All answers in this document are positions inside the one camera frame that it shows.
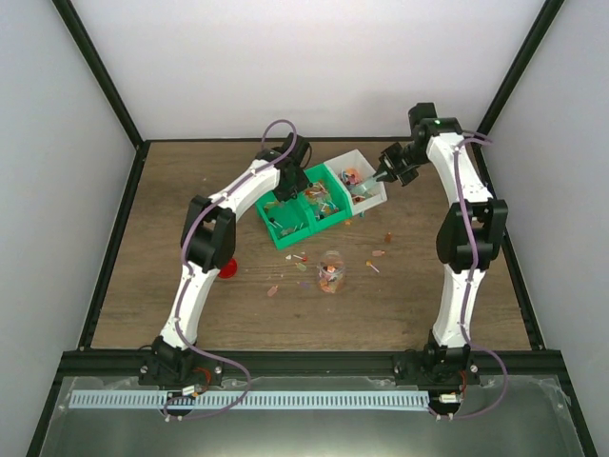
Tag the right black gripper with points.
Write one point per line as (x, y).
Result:
(388, 165)

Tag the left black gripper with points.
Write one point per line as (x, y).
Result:
(300, 186)

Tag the green candy bin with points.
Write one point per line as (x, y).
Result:
(288, 222)
(325, 202)

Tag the light blue slotted scoop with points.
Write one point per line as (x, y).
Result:
(367, 188)

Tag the white candy bin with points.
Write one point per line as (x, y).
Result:
(354, 175)

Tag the clear plastic cup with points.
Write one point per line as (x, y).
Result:
(331, 272)

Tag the red round lid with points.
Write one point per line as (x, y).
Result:
(229, 270)

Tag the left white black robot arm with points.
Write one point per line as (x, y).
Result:
(208, 244)

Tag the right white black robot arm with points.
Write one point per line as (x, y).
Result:
(470, 235)

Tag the yellow lollipop on table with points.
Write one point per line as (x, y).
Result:
(371, 265)

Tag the black frame post right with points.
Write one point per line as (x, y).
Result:
(545, 18)

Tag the black frame post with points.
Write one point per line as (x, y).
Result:
(545, 18)
(79, 34)

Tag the light blue slotted cable duct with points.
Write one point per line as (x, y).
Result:
(254, 400)

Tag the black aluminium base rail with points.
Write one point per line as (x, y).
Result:
(403, 367)

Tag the black frame post left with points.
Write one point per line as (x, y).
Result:
(79, 34)

